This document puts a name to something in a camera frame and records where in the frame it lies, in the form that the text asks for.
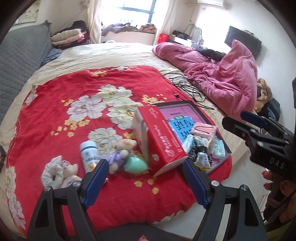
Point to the grey tray with pink book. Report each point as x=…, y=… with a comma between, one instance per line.
x=181, y=116

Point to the black clip on blanket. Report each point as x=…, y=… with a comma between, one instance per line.
x=2, y=158

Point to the teddy bear with tiara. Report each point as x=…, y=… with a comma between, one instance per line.
x=70, y=175

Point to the red tissue box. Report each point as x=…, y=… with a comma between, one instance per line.
x=158, y=143

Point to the green white tissue pack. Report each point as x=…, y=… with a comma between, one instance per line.
x=188, y=143

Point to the mint green sponge egg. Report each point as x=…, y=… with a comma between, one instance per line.
x=135, y=165

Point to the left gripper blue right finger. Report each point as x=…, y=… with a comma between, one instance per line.
x=199, y=183

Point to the grey quilted headboard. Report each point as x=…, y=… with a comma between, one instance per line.
x=22, y=52

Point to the pink item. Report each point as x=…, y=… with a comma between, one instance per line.
x=204, y=130

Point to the green sleeve forearm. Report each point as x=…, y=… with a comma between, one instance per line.
x=283, y=232

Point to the white floral scrunchie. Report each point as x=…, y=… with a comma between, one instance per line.
x=53, y=174

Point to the white air conditioner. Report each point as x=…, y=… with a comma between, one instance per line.
x=217, y=3

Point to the yellow white snack bag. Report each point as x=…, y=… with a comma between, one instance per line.
x=202, y=161

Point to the red box on desk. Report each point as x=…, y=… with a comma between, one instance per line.
x=163, y=38

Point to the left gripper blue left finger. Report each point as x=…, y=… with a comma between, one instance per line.
x=92, y=183

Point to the folded clothes pile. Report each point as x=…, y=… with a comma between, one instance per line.
x=75, y=35

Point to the white supplement bottle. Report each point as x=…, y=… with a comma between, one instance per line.
x=91, y=158

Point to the person right hand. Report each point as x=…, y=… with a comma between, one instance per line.
x=280, y=206

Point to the pink crumpled duvet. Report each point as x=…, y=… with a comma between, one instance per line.
x=231, y=83

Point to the clothes pile on chair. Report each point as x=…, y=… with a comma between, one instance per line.
x=266, y=105

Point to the beige bed sheet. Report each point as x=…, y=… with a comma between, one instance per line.
x=94, y=56

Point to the wall painting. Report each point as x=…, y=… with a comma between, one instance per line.
x=30, y=15

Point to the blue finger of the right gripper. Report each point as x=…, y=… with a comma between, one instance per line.
x=239, y=129
x=253, y=119

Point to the teddy bear purple dress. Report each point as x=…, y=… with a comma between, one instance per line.
x=122, y=151

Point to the clothes on window sill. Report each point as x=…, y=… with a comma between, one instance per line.
x=118, y=28

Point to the leopard print scrunchie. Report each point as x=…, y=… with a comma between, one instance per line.
x=196, y=152

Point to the black television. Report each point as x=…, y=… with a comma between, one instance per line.
x=247, y=38

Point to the red floral blanket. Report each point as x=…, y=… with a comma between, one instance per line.
x=92, y=105

